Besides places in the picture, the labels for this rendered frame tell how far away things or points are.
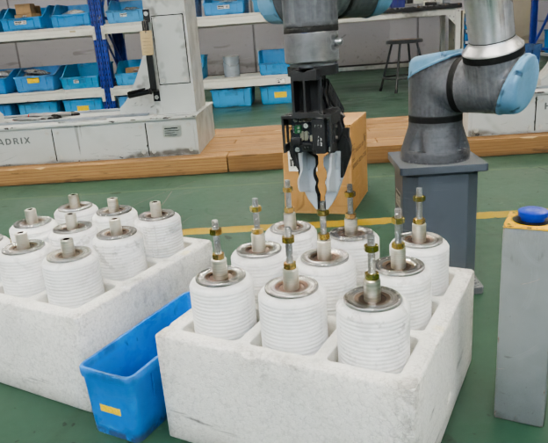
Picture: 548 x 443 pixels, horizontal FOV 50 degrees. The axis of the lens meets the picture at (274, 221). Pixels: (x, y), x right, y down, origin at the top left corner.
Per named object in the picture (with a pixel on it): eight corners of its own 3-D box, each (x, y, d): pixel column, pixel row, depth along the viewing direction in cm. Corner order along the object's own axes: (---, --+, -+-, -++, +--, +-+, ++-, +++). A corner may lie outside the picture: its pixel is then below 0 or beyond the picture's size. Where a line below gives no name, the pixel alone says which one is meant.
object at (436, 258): (445, 326, 105) (447, 231, 100) (449, 354, 96) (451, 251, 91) (391, 324, 107) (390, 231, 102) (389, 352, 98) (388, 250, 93)
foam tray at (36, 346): (93, 290, 150) (82, 223, 145) (219, 315, 132) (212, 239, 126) (-48, 366, 118) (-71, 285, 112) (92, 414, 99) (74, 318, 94)
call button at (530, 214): (518, 217, 85) (519, 204, 85) (549, 220, 84) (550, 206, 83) (515, 226, 82) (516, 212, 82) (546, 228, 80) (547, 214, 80)
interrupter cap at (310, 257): (327, 247, 97) (327, 243, 97) (359, 259, 91) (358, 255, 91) (291, 259, 93) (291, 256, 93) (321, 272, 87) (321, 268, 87)
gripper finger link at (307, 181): (291, 216, 86) (289, 155, 83) (301, 205, 91) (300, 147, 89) (311, 218, 85) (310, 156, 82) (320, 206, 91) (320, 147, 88)
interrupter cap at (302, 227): (268, 237, 104) (268, 234, 104) (271, 224, 111) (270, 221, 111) (311, 236, 103) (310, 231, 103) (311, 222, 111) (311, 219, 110)
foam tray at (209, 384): (281, 325, 125) (275, 246, 119) (472, 360, 107) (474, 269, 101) (169, 436, 92) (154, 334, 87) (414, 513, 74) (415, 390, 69)
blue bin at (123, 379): (193, 344, 120) (186, 289, 116) (239, 353, 115) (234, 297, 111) (87, 431, 95) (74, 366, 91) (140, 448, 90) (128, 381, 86)
